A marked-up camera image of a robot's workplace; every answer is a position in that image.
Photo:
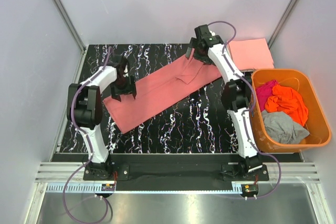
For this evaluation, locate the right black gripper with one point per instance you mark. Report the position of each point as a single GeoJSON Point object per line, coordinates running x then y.
{"type": "Point", "coordinates": [196, 51]}

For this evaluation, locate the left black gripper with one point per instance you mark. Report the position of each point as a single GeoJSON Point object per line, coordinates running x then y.
{"type": "Point", "coordinates": [123, 91]}

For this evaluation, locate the salmon red t shirt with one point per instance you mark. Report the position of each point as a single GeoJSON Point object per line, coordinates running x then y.
{"type": "Point", "coordinates": [160, 90]}

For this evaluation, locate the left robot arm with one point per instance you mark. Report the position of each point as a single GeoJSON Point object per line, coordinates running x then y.
{"type": "Point", "coordinates": [84, 110]}

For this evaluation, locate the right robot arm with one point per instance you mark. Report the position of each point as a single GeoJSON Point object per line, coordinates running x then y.
{"type": "Point", "coordinates": [238, 97]}

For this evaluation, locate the folded light pink t shirt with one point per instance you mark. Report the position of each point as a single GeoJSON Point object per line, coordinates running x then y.
{"type": "Point", "coordinates": [251, 54]}

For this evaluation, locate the magenta t shirt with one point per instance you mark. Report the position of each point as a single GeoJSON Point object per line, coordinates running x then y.
{"type": "Point", "coordinates": [264, 92]}

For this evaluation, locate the orange t shirt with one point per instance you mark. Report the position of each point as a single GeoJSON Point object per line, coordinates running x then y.
{"type": "Point", "coordinates": [287, 100]}

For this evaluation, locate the grey t shirt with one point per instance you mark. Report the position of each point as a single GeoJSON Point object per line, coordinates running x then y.
{"type": "Point", "coordinates": [282, 128]}

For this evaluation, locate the orange plastic basket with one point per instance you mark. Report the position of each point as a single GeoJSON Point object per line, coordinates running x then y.
{"type": "Point", "coordinates": [317, 124]}

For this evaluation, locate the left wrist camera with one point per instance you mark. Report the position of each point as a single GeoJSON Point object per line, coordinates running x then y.
{"type": "Point", "coordinates": [126, 71]}

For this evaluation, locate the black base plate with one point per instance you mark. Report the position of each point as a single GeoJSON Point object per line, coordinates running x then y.
{"type": "Point", "coordinates": [229, 167]}

